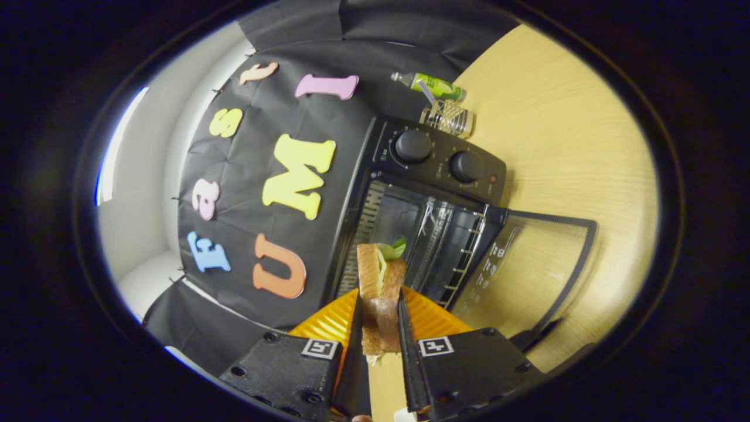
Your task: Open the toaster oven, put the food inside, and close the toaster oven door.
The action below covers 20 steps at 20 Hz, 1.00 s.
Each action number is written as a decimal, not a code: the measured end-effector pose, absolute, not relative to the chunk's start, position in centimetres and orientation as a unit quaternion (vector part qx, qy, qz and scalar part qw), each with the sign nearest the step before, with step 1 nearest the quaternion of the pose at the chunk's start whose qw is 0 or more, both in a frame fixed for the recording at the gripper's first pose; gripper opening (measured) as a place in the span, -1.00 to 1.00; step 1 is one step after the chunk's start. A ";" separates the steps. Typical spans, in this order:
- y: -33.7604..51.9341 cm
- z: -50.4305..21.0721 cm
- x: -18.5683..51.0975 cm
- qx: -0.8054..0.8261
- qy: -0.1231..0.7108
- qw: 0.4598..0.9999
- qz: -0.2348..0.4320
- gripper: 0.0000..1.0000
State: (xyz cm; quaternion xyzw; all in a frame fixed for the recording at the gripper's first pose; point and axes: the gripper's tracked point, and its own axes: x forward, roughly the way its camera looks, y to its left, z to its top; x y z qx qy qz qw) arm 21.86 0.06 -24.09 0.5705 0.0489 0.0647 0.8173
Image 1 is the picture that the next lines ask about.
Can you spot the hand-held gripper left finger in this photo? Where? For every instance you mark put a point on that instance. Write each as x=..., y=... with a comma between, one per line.
x=293, y=369

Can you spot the toast sandwich with lettuce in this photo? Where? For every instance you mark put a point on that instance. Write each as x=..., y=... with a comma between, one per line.
x=370, y=275

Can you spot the clear glass cup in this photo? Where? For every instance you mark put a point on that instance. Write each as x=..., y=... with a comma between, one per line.
x=451, y=119

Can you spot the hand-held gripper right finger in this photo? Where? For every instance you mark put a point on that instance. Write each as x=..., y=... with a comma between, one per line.
x=469, y=369

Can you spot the green label bottle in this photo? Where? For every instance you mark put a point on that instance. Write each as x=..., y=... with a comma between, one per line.
x=439, y=88

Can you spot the black toaster oven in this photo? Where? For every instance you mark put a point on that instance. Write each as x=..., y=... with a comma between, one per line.
x=439, y=161

